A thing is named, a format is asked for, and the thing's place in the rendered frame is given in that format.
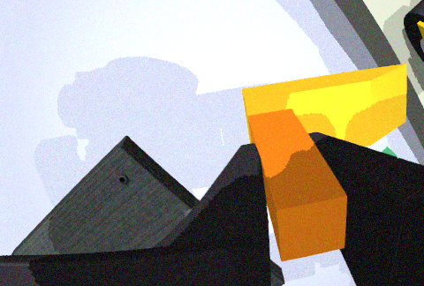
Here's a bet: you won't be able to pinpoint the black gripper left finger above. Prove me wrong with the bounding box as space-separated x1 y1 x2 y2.
0 142 271 286

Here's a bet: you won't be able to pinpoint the green tray walls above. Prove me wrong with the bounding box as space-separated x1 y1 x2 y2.
382 147 395 156

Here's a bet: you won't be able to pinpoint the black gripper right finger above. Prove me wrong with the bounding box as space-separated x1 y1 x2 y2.
308 132 424 286

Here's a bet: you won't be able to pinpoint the purple-topped wheeled trolley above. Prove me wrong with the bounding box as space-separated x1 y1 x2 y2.
404 0 424 63

